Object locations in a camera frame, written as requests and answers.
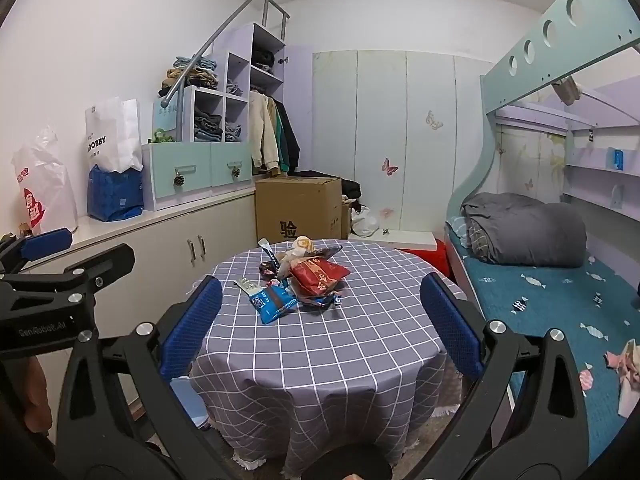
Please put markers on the black cloth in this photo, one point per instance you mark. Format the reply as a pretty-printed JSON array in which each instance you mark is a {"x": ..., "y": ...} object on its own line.
[{"x": 350, "y": 187}]

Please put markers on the faded pink sticker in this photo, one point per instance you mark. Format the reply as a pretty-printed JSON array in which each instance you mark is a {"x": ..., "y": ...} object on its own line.
[{"x": 387, "y": 212}]

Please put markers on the light blue trash bin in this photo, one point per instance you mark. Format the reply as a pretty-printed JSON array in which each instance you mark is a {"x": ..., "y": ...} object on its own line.
[{"x": 187, "y": 400}]

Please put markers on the wide teal drawer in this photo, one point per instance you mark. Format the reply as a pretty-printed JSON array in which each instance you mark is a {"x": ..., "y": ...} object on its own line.
[{"x": 180, "y": 167}]

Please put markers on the grey checked tablecloth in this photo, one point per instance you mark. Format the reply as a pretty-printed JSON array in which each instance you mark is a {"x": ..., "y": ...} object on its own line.
[{"x": 350, "y": 350}]

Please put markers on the folded dark jeans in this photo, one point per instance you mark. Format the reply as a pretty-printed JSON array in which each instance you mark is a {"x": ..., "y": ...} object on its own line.
[{"x": 207, "y": 127}]

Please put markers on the green hanging jacket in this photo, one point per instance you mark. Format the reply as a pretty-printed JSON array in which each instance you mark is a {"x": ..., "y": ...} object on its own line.
[{"x": 278, "y": 140}]

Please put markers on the cream hanging jacket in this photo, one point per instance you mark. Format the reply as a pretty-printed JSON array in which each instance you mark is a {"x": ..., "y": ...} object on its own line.
[{"x": 262, "y": 130}]

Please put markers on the plain white plastic bag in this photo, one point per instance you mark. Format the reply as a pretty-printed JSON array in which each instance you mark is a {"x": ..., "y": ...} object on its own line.
[{"x": 365, "y": 222}]

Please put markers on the black hanging jacket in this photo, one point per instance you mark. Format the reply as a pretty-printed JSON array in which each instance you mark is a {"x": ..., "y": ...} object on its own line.
[{"x": 291, "y": 140}]

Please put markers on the cream low cabinet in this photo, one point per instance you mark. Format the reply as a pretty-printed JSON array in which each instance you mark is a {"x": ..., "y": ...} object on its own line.
[{"x": 150, "y": 260}]

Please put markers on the large cardboard box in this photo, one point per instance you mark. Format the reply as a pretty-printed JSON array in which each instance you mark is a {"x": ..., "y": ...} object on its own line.
[{"x": 295, "y": 210}]

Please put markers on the folded blue jeans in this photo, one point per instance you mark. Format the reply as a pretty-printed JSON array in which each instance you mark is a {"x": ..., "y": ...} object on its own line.
[{"x": 233, "y": 131}]

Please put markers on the person's left hand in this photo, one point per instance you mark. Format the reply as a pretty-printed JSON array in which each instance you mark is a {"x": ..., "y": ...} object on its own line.
[{"x": 35, "y": 390}]

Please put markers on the teal candy print bedsheet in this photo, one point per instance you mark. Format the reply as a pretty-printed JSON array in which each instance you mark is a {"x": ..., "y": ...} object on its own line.
[{"x": 550, "y": 300}]

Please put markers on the narrow teal drawer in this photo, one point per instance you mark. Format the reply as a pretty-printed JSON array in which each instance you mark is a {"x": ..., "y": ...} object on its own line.
[{"x": 230, "y": 160}]

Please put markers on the red plastic stool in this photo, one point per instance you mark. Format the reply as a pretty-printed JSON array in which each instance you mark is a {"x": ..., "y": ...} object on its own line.
[{"x": 430, "y": 257}]

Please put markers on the blue and brown snack packet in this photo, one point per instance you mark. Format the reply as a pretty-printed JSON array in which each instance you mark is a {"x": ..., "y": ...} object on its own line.
[{"x": 272, "y": 305}]

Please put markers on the small brown toy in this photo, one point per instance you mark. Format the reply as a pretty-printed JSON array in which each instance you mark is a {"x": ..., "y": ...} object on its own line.
[{"x": 23, "y": 230}]

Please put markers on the small dark red wrapper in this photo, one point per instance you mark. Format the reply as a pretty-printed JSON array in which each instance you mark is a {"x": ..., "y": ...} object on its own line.
[{"x": 267, "y": 270}]

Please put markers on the brown bag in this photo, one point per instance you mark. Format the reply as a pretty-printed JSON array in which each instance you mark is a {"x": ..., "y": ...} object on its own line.
[{"x": 567, "y": 89}]

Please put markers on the black patterned snack packet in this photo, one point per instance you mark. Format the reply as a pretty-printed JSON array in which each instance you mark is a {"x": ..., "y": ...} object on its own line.
[{"x": 327, "y": 252}]

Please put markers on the blue woven bag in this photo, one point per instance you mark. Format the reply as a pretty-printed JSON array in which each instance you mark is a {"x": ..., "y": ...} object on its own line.
[{"x": 115, "y": 195}]

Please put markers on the white butterfly sticker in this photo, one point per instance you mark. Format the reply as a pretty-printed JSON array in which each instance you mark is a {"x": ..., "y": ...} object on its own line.
[{"x": 434, "y": 121}]

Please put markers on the teal bunk bed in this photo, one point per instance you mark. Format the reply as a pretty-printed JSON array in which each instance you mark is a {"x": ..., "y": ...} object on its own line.
[{"x": 615, "y": 15}]

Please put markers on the blue foil wrapper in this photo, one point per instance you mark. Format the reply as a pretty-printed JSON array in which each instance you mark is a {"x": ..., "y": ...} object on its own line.
[{"x": 320, "y": 301}]

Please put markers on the beige carpet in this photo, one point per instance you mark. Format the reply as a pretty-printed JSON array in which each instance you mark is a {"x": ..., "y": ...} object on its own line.
[{"x": 225, "y": 447}]

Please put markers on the grey metal handrail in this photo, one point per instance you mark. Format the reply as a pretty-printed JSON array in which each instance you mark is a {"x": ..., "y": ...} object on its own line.
[{"x": 225, "y": 25}]

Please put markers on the folded grey garment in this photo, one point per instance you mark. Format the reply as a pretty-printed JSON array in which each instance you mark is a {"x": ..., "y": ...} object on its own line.
[{"x": 233, "y": 88}]

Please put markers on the red snack packet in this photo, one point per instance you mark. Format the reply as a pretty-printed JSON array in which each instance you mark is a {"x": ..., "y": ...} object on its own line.
[{"x": 320, "y": 275}]

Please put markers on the teal paper bag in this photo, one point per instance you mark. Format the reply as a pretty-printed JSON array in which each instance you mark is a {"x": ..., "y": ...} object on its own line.
[{"x": 165, "y": 117}]

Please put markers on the pale green wardrobe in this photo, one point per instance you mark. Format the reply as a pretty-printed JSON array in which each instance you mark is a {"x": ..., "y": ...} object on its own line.
[{"x": 430, "y": 160}]

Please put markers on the white plastic bag red print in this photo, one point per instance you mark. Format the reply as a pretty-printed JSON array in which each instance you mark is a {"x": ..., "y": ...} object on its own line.
[{"x": 45, "y": 185}]

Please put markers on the grey duvet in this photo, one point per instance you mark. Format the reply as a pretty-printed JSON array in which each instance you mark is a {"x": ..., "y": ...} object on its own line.
[{"x": 525, "y": 230}]

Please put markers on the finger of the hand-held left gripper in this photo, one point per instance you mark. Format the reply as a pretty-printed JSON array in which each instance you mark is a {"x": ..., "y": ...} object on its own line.
[
  {"x": 107, "y": 262},
  {"x": 47, "y": 242}
]

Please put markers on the lavender bed shelf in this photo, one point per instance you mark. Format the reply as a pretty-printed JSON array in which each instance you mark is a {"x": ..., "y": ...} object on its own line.
[{"x": 600, "y": 175}]

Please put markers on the tan pastry wrapper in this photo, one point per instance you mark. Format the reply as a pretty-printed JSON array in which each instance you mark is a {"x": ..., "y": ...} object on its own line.
[{"x": 301, "y": 246}]

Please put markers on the pink cloth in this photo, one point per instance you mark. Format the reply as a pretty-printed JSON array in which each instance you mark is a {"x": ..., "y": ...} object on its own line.
[{"x": 627, "y": 365}]

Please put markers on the white paper bag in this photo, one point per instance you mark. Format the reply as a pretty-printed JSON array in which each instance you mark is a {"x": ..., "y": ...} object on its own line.
[{"x": 110, "y": 135}]

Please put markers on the white and green wrapper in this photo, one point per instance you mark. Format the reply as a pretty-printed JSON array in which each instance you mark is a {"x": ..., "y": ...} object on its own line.
[{"x": 248, "y": 285}]

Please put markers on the black round stool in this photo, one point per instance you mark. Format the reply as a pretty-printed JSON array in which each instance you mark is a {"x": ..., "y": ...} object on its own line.
[{"x": 350, "y": 460}]

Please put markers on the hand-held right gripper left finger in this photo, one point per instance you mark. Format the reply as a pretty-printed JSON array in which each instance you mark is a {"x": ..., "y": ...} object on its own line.
[{"x": 192, "y": 330}]

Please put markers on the folded black garment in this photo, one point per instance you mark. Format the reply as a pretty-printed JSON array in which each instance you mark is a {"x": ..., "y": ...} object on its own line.
[{"x": 262, "y": 59}]

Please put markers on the folded clothes pile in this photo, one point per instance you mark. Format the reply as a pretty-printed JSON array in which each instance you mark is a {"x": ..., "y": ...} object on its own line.
[{"x": 190, "y": 77}]

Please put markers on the white board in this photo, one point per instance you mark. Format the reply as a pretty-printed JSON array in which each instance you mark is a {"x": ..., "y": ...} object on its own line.
[{"x": 400, "y": 237}]

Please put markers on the blue checked pillow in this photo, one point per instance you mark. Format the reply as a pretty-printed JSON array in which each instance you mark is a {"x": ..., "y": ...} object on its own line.
[{"x": 456, "y": 227}]

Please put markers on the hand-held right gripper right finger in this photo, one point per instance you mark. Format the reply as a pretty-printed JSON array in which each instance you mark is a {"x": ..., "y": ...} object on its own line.
[{"x": 450, "y": 330}]

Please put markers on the green plastic toy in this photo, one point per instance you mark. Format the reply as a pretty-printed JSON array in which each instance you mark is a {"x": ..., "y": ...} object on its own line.
[{"x": 160, "y": 136}]

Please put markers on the beige tissue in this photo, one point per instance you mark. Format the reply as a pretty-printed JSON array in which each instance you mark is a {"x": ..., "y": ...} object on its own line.
[{"x": 286, "y": 264}]

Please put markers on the pink butterfly sticker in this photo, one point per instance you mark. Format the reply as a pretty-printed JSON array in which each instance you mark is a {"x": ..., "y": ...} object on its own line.
[{"x": 389, "y": 166}]

